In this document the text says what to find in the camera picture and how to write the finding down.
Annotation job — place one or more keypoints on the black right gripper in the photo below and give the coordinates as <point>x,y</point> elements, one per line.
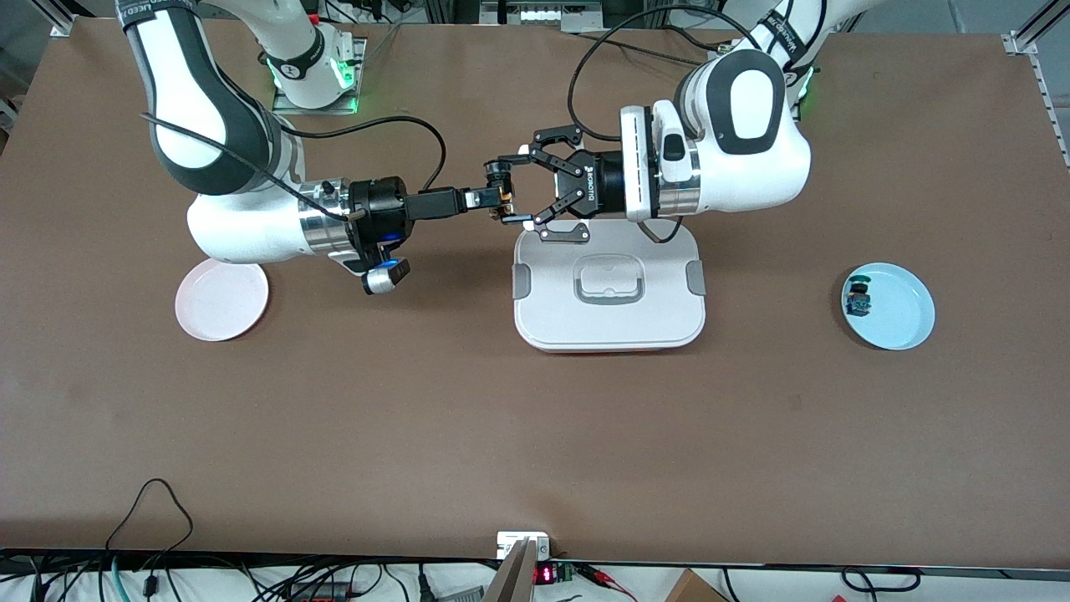
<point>380,207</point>

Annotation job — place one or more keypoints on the grey wedge post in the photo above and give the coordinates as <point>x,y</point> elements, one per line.
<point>512,581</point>

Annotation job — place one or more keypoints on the aluminium extrusion post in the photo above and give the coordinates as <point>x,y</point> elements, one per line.
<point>439,10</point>

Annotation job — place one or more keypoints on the black power plug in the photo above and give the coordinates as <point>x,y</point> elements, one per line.
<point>424,585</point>

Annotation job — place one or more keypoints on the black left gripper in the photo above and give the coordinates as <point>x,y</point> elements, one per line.
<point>603,183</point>

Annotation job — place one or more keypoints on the aluminium frame rail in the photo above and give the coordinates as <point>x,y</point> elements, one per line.
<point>1021,42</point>
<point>63,17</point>

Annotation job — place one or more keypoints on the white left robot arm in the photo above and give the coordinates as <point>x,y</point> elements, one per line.
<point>752,176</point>

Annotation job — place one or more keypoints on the pink round plate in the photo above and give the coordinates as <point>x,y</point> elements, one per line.
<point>221,301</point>

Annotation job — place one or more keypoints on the brown cardboard box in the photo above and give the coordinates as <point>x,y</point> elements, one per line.
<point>694,589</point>

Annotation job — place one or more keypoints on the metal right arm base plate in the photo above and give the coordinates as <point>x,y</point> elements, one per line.
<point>288,109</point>

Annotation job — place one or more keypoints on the metal device white sockets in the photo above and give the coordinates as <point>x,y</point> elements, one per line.
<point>543,15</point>

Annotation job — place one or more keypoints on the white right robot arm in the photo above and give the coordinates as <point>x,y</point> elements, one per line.
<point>242,230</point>

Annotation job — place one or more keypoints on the black power strip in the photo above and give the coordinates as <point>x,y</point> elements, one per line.
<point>318,594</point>

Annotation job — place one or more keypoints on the light blue round plate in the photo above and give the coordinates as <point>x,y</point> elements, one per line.
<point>899,322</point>

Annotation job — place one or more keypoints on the green-capped push button switch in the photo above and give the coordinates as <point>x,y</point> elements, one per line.
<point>858,299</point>

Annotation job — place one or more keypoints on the small white box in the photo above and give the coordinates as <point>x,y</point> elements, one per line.
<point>514,539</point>

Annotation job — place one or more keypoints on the orange and black switch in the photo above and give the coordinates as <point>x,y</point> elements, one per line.
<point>506,201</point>

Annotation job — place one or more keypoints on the red digit display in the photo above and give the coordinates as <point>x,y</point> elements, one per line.
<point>543,575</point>

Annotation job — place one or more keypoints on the small green circuit board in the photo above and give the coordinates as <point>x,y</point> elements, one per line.
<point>565,573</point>

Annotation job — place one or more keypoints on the red clip lead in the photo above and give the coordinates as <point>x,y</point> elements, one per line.
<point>602,575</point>

